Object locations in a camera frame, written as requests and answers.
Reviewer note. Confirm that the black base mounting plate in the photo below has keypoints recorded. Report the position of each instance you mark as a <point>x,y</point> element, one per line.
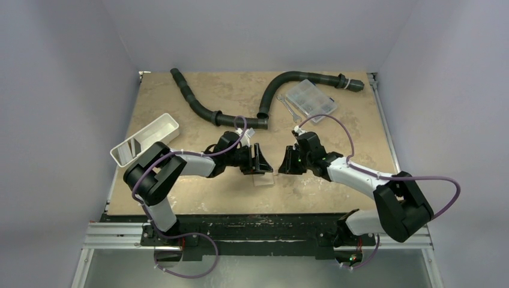
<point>319,235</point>

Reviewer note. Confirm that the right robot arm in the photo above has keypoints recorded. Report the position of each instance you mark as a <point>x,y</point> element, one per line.
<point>401,208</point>

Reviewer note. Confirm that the clear plastic compartment box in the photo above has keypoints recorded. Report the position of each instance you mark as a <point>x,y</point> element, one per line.
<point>310,100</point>

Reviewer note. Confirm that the silver cards in tray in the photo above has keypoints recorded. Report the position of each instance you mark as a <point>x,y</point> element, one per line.
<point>127,151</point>

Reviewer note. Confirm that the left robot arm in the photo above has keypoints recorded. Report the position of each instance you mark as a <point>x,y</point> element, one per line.
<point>151,177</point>

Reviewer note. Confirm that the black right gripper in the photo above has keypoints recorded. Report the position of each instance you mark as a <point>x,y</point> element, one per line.
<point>295,159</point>

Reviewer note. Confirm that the beige card holder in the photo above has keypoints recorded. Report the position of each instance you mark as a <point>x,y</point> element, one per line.
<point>263,180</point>

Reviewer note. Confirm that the aluminium frame rail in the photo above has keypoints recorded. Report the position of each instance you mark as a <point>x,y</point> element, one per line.
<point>118,236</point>

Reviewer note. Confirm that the silver open-end wrench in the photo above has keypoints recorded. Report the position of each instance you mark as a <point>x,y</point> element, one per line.
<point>295,117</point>

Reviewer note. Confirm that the white plastic tray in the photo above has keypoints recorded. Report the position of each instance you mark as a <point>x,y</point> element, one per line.
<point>163,129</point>

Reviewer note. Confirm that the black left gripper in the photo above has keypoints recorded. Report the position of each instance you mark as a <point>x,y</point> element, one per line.
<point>256,165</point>

